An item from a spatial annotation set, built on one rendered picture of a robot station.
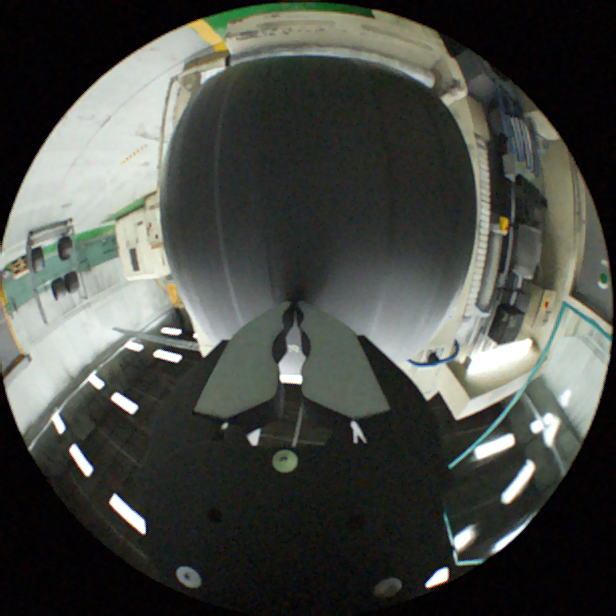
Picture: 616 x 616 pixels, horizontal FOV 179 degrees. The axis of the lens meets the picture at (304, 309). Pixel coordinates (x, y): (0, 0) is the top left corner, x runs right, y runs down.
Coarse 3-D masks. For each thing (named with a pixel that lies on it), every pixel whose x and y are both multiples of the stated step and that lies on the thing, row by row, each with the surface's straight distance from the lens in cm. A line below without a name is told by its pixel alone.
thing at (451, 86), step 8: (440, 56) 48; (448, 56) 48; (440, 64) 47; (448, 64) 45; (456, 64) 47; (440, 72) 46; (448, 72) 44; (456, 72) 44; (440, 80) 45; (448, 80) 43; (456, 80) 42; (440, 88) 44; (448, 88) 43; (456, 88) 41; (464, 88) 42; (440, 96) 44; (448, 96) 43; (456, 96) 43; (448, 104) 45
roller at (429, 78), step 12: (264, 48) 40; (276, 48) 40; (288, 48) 39; (300, 48) 39; (312, 48) 39; (324, 48) 39; (336, 48) 40; (348, 48) 41; (228, 60) 40; (240, 60) 39; (372, 60) 40; (384, 60) 41; (396, 60) 42; (408, 72) 42; (420, 72) 43; (432, 72) 46; (432, 84) 45
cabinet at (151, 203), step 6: (156, 192) 514; (150, 198) 528; (156, 198) 509; (144, 204) 547; (150, 204) 526; (156, 204) 506; (150, 210) 525; (156, 210) 506; (150, 216) 524; (156, 216) 506; (150, 222) 524; (156, 222) 506; (150, 228) 525; (156, 228) 507; (150, 234) 527; (156, 234) 507; (150, 240) 529; (156, 240) 510; (162, 240) 494
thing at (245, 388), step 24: (288, 312) 11; (240, 336) 9; (264, 336) 9; (240, 360) 8; (264, 360) 8; (216, 384) 7; (240, 384) 7; (264, 384) 7; (216, 408) 7; (240, 408) 7; (264, 408) 7
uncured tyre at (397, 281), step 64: (256, 64) 22; (320, 64) 21; (384, 64) 28; (192, 128) 16; (256, 128) 13; (320, 128) 13; (384, 128) 14; (448, 128) 19; (192, 192) 13; (256, 192) 12; (320, 192) 11; (384, 192) 12; (448, 192) 15; (192, 256) 14; (256, 256) 12; (320, 256) 12; (384, 256) 13; (448, 256) 15; (384, 320) 16
